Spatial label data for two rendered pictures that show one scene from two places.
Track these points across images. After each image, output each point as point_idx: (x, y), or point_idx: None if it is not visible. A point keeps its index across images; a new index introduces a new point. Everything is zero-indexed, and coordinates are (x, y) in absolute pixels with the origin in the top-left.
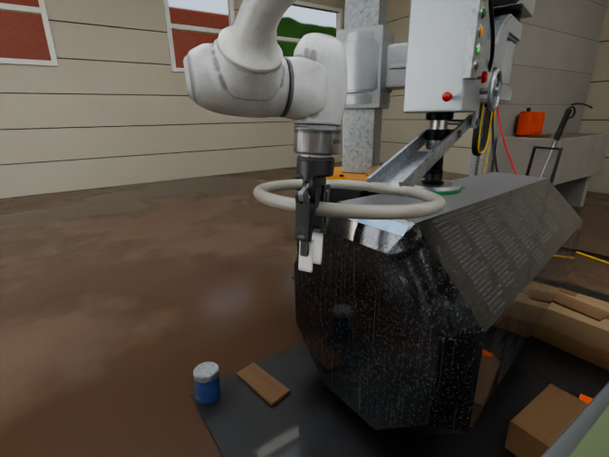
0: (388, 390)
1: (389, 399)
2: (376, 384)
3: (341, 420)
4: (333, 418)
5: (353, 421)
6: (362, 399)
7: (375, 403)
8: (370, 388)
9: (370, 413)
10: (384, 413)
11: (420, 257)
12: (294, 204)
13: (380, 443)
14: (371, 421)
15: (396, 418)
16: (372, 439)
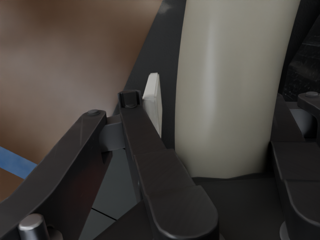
0: (305, 92)
1: (299, 92)
2: (314, 74)
3: (300, 18)
4: (299, 8)
5: (304, 33)
6: (310, 49)
7: (302, 70)
8: (314, 63)
9: (298, 60)
10: (293, 82)
11: None
12: (181, 79)
13: (285, 68)
14: (294, 61)
15: (286, 98)
16: (287, 59)
